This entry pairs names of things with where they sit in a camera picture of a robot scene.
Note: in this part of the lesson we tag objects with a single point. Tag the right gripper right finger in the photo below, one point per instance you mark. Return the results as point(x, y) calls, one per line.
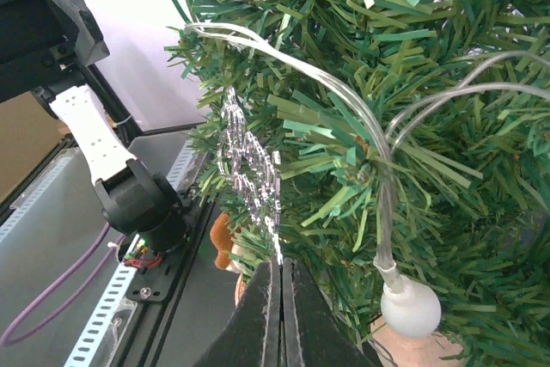
point(311, 336)

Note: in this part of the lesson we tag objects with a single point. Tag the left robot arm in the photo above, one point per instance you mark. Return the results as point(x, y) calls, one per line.
point(49, 48)

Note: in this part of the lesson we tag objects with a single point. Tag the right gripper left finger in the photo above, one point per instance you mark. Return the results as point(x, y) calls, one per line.
point(252, 337)

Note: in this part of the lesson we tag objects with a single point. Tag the light blue slotted cable duct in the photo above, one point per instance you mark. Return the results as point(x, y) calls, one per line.
point(101, 329)

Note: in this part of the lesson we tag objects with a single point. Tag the small green christmas tree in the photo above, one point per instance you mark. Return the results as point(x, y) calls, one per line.
point(414, 145)

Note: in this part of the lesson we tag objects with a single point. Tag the brown white plush ornament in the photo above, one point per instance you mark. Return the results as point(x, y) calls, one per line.
point(228, 252)

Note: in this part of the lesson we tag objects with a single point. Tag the silver merry christmas sign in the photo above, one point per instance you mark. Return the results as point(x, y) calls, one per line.
point(251, 171)

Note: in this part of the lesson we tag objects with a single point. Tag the black aluminium rail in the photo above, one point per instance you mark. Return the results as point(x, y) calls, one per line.
point(146, 325)

